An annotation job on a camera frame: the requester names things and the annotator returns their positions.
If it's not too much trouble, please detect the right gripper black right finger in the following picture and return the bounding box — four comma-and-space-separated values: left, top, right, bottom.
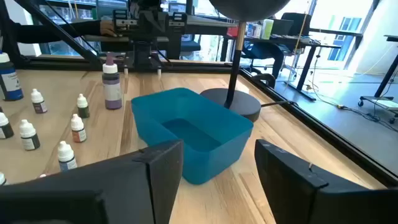
254, 138, 398, 224

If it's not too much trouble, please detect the small brown food coloring bottle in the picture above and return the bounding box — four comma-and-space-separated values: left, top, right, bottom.
19, 119, 41, 152

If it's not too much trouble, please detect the low wheeled cart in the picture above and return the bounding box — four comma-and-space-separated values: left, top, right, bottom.
357, 95, 398, 124

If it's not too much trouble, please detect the black office chair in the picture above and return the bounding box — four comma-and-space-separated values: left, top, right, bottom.
248, 12, 312, 82

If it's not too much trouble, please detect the blue white box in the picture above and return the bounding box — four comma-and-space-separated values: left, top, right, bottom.
246, 22, 262, 39

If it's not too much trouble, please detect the small orange food coloring bottle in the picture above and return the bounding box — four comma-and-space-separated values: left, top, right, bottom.
70, 113, 88, 144

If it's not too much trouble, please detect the person's hand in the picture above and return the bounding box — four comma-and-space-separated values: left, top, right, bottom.
99, 20, 118, 38

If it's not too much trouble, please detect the large purple food coloring bottle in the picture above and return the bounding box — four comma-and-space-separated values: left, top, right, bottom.
101, 52, 123, 110

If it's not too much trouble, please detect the yellow extension cable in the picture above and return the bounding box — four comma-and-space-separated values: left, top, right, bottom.
285, 12, 346, 110

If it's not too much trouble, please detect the black lamp cable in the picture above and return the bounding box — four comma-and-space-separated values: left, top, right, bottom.
260, 100, 298, 108

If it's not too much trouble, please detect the white green container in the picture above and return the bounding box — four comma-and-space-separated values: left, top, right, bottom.
261, 19, 275, 40

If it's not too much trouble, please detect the large blue food coloring bottle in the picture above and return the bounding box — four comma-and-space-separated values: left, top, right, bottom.
0, 51, 24, 102

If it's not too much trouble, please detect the black office desk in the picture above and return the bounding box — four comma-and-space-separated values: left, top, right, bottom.
226, 33, 343, 102

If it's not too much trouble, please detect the person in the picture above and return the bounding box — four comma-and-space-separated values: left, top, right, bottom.
241, 39, 285, 79

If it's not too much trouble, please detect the person's forearm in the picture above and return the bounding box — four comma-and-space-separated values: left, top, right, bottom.
12, 20, 103, 44

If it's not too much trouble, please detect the dark grey desk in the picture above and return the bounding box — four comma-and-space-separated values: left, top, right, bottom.
82, 14, 239, 62

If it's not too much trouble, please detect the dark laptop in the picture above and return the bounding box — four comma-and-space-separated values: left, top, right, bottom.
271, 18, 295, 37

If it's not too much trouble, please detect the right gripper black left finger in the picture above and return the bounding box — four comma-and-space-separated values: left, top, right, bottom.
0, 139, 185, 224

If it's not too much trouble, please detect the small purple food coloring bottle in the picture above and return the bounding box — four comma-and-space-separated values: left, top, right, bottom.
30, 88, 49, 114

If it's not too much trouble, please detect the teal plastic bin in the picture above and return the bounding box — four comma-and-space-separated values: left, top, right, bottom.
130, 87, 254, 185

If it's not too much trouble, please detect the small dark green coloring bottle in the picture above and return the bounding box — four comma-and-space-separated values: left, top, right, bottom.
76, 93, 91, 119

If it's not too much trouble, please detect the white globe lamp black base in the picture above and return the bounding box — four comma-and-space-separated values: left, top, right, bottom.
200, 0, 292, 123

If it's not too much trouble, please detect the small blue food coloring bottle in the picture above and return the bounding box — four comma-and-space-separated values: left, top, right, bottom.
57, 140, 78, 172

